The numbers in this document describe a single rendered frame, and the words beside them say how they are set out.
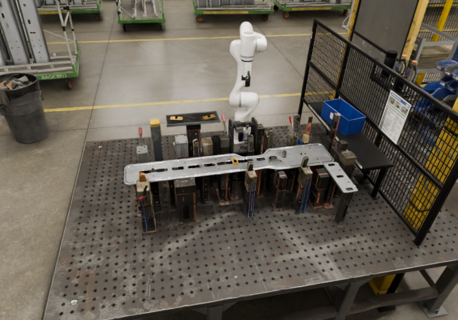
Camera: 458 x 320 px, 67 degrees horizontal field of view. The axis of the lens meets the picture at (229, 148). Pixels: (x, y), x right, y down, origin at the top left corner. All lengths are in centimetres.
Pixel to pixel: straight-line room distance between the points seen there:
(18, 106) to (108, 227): 240
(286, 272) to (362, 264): 46
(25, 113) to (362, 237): 364
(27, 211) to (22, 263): 60
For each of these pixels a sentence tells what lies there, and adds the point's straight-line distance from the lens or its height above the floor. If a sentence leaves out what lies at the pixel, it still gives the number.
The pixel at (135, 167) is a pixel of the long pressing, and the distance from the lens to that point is 227.
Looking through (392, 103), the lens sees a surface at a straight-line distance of 246.
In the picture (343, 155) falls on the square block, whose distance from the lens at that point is 239.
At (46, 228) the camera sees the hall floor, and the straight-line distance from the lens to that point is 351.
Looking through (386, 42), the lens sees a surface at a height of 115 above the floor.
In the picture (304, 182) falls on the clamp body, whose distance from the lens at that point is 223.
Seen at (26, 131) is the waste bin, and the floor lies 17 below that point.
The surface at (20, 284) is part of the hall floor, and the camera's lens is 320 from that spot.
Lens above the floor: 239
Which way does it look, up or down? 36 degrees down
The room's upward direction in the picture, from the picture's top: 2 degrees clockwise
